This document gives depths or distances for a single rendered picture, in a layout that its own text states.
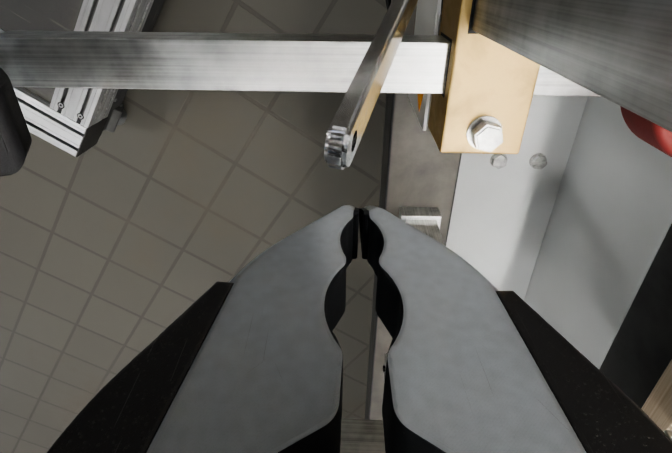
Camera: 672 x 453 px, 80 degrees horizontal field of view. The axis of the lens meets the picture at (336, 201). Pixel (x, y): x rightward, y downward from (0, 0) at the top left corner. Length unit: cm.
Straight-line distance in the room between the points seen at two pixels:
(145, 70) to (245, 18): 87
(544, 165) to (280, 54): 41
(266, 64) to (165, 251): 131
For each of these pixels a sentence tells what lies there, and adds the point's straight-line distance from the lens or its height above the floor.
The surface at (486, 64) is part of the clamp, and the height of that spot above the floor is 87.
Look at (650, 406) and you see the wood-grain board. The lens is 49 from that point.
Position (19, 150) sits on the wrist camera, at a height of 95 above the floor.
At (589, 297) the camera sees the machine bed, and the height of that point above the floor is 75.
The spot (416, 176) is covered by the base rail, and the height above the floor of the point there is 70.
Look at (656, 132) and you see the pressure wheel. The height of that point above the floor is 90.
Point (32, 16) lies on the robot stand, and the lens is 113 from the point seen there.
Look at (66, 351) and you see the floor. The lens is 213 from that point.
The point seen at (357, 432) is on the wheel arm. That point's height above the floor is 94.
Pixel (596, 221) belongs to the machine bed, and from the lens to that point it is 55.
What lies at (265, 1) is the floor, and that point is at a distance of 113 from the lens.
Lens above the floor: 111
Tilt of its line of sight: 60 degrees down
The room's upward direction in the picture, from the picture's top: 175 degrees counter-clockwise
